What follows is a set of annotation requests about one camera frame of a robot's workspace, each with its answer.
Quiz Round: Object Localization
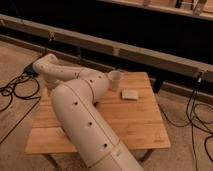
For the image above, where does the black power adapter box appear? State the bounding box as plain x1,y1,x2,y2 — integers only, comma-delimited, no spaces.
24,64,37,76

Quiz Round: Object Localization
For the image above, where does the black floor cables right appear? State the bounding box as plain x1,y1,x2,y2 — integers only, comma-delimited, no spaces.
157,73,213,171

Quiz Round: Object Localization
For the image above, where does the long wooden beam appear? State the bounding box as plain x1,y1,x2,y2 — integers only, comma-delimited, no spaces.
0,14,213,83

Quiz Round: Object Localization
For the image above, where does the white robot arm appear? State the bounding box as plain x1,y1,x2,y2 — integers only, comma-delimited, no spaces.
33,53,144,171

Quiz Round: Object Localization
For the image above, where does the translucent plastic cup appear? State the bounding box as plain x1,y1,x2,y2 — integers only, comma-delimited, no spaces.
107,70,124,91

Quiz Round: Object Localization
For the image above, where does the wooden table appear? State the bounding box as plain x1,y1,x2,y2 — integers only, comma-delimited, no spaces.
24,71,172,155

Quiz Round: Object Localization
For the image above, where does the white sponge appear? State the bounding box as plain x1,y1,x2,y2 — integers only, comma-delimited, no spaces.
121,89,139,100

